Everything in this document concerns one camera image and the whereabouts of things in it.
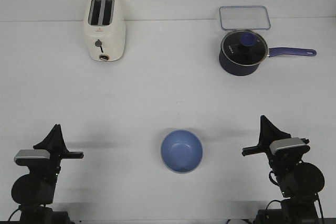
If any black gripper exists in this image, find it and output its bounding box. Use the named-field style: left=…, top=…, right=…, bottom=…
left=242, top=115, right=310, bottom=172
left=33, top=124, right=84, bottom=177

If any blue bowl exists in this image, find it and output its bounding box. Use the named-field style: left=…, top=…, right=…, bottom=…
left=160, top=130, right=203, bottom=174

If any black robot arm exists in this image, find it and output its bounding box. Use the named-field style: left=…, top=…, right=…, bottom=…
left=242, top=115, right=325, bottom=223
left=11, top=124, right=84, bottom=223

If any dark blue saucepan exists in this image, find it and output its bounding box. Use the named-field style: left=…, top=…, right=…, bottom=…
left=219, top=47, right=317, bottom=76

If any glass pot lid blue knob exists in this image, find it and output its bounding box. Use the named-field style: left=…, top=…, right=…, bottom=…
left=221, top=30, right=268, bottom=67

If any clear rectangular container lid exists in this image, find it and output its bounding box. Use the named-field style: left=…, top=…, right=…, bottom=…
left=219, top=6, right=271, bottom=31

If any white two-slot toaster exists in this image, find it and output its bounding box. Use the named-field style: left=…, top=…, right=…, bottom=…
left=83, top=0, right=126, bottom=62

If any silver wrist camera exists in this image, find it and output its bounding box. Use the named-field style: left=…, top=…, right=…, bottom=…
left=14, top=149, right=50, bottom=166
left=269, top=137, right=307, bottom=155

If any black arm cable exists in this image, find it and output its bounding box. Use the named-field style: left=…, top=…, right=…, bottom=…
left=268, top=170, right=283, bottom=187

